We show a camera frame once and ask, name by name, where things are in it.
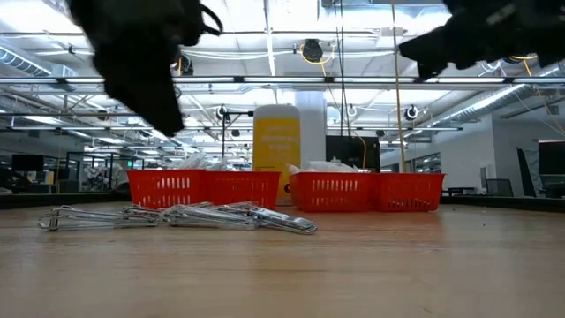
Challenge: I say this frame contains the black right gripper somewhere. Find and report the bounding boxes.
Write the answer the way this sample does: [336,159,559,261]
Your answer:
[399,0,538,83]

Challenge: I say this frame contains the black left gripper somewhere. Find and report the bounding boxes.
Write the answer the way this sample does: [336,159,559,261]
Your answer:
[77,17,195,138]

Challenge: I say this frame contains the black stand pole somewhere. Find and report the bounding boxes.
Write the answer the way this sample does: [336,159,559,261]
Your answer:
[219,110,255,170]

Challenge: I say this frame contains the white robot in booth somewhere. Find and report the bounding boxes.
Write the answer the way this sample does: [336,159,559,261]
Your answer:
[83,163,124,186]

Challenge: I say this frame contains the long ceiling strip light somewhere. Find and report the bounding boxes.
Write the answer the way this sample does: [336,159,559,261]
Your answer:
[0,75,565,86]

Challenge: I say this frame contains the yellow disinfecting wipes canister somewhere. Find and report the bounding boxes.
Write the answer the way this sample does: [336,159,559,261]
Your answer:
[252,104,302,207]

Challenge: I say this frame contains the black computer monitor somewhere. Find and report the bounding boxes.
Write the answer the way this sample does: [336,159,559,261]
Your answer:
[538,140,565,176]
[11,154,45,173]

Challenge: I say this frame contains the white structural column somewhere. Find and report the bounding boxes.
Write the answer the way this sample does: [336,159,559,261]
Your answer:
[294,91,328,173]

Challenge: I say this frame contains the grey office chair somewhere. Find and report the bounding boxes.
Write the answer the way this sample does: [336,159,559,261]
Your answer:
[485,178,516,198]

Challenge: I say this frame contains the black leaning panel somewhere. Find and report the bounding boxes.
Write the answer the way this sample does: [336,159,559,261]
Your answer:
[516,148,540,198]

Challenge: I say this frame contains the yellow hanging cable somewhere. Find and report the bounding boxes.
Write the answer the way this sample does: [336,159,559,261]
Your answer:
[391,0,407,173]

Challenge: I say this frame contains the silver ceiling air duct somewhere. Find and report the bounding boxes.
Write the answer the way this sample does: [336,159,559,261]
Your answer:
[430,83,529,125]
[0,43,79,80]

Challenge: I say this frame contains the black booth frame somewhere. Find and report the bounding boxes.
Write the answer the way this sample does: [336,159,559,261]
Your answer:
[65,152,146,192]

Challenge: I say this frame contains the black hanging cables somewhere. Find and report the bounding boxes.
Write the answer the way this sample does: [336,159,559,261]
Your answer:
[334,0,346,139]

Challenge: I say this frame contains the black wall screen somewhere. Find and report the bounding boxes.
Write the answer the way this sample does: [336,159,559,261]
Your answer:
[325,135,381,172]

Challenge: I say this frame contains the black table frame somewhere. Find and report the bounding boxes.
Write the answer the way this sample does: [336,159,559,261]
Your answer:
[0,192,565,213]

